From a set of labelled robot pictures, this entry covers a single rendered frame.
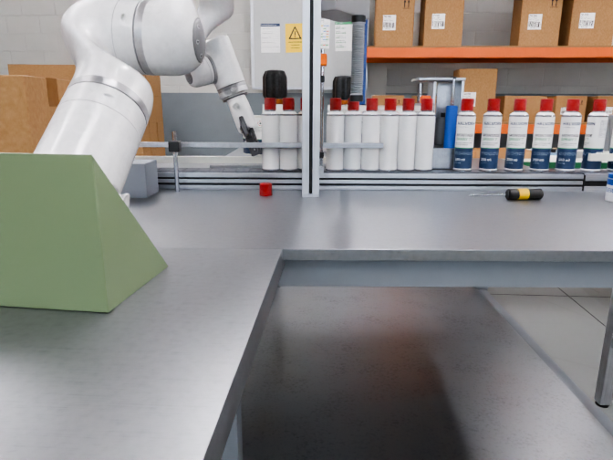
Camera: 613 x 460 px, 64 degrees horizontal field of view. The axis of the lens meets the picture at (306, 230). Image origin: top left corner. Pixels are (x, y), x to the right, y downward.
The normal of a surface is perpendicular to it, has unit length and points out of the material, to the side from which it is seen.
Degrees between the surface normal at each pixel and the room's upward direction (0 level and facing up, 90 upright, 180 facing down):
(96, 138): 57
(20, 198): 90
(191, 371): 0
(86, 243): 90
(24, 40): 90
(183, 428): 0
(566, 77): 90
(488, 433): 0
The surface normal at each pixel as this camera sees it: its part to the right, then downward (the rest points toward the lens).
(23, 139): 0.04, 0.25
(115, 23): -0.08, 0.01
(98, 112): 0.41, -0.45
